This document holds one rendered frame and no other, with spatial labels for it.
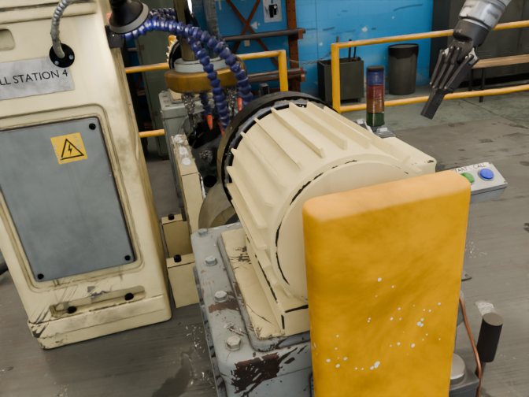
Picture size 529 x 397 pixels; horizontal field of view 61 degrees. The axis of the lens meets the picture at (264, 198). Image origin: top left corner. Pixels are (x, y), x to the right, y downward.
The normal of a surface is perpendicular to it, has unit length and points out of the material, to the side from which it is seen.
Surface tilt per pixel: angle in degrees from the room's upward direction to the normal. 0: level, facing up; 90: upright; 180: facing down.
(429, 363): 90
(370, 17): 90
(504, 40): 90
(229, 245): 0
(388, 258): 90
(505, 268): 0
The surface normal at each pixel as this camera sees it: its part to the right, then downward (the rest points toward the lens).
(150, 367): -0.10, -0.90
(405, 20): 0.11, 0.42
